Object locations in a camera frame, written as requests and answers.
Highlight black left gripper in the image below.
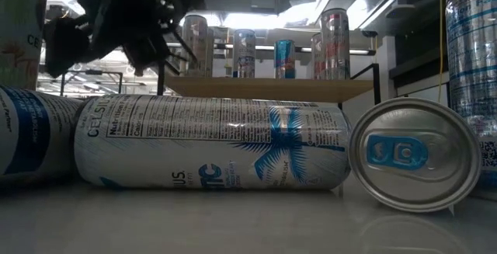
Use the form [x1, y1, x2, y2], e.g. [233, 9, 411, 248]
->
[44, 0, 203, 77]

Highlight Celsius can orange print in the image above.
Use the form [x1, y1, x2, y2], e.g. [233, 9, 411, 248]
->
[0, 0, 48, 91]
[181, 14, 210, 78]

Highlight Celsius can red print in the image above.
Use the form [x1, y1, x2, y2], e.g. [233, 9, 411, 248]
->
[310, 32, 324, 80]
[320, 8, 351, 81]

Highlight white table cover sheet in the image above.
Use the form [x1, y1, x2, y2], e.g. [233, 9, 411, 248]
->
[0, 172, 497, 254]

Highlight wooden shelf black legs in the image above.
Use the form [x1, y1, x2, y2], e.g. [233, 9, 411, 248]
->
[157, 58, 381, 130]

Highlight tall silver blue can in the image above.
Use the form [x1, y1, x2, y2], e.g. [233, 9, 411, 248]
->
[348, 96, 483, 213]

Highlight small silver can blue text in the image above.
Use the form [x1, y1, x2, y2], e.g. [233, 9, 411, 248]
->
[444, 0, 497, 200]

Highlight black metal frame stand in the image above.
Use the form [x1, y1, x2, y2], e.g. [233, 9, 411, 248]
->
[58, 69, 124, 99]

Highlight black wall panel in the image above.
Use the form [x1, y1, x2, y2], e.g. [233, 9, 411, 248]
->
[389, 32, 451, 89]

